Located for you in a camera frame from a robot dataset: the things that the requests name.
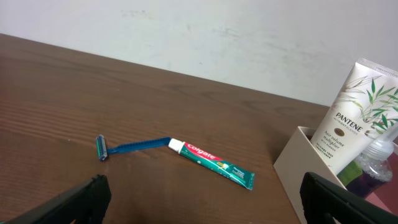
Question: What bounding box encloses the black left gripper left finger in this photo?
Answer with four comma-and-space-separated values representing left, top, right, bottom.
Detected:
7, 175, 111, 223

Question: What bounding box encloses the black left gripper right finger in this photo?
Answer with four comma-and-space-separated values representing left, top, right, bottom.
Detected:
300, 172, 397, 224

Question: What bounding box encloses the cream box with pink inside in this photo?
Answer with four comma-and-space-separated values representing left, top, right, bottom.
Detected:
273, 126, 398, 224

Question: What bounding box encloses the clear blue soap pump bottle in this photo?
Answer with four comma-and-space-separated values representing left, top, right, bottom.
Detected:
337, 124, 397, 198

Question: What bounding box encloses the white Pantene tube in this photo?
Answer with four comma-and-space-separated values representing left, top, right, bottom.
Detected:
310, 58, 397, 175

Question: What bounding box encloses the blue disposable razor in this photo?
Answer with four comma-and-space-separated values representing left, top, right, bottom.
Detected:
95, 134, 171, 161

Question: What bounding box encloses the Colgate toothpaste tube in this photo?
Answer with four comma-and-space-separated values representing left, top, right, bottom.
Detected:
169, 139, 255, 190

